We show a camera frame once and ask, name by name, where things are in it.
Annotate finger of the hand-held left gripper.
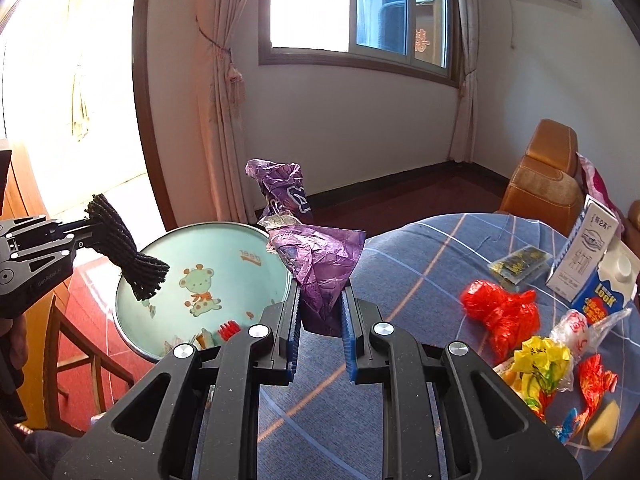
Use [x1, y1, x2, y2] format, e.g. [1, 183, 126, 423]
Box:
[52, 216, 96, 235]
[65, 232, 103, 256]

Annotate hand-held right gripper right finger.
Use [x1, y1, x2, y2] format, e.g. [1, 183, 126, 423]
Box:
[341, 282, 583, 480]

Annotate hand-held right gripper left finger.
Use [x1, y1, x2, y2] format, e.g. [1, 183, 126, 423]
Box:
[52, 282, 303, 480]

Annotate black foam net sleeve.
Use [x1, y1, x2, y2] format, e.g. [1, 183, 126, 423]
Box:
[84, 193, 170, 302]

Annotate purple foil wrapper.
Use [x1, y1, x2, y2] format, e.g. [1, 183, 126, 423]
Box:
[245, 158, 367, 337]

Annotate light green cartoon waste bin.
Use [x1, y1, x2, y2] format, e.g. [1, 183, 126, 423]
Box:
[114, 221, 296, 363]

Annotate yellow wrapper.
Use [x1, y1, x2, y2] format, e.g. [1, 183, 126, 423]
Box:
[492, 336, 575, 423]

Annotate white plastic bag red print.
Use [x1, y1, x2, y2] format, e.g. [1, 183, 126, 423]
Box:
[549, 307, 632, 356]

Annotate orange red foil wrapper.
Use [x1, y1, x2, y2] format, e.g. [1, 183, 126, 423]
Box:
[577, 353, 618, 418]

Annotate yellow sponge piece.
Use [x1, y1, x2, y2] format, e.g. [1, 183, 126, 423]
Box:
[586, 399, 621, 451]

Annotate orange wooden door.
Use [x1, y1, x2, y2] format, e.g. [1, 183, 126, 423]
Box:
[0, 144, 76, 431]

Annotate blue plaid tablecloth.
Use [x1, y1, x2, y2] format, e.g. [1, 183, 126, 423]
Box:
[257, 212, 640, 480]

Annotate wooden chair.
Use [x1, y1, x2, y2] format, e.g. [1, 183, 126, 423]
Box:
[42, 292, 138, 436]

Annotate small dark green packet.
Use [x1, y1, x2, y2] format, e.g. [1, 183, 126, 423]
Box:
[489, 245, 553, 283]

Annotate person's dark trousers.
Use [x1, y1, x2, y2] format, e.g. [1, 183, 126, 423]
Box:
[20, 427, 81, 480]

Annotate long pink tied curtain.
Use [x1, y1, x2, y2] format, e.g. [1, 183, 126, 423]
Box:
[192, 0, 273, 226]

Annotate blue candy wrapper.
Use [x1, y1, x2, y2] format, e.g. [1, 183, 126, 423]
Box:
[550, 407, 591, 446]

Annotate orange leather armchair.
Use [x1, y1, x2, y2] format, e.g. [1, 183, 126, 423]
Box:
[492, 119, 588, 233]

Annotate tall white carton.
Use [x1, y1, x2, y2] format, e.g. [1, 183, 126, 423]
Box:
[545, 195, 621, 303]

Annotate blue and white milk carton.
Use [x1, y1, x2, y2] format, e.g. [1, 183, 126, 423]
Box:
[570, 242, 640, 331]

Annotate pink patterned pillow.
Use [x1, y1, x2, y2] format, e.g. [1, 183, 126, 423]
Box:
[575, 152, 626, 233]

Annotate short pink tied curtain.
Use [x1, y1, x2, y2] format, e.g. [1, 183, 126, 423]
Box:
[447, 0, 483, 163]

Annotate sliding glass window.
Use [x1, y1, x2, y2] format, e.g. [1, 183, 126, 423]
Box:
[257, 0, 461, 86]

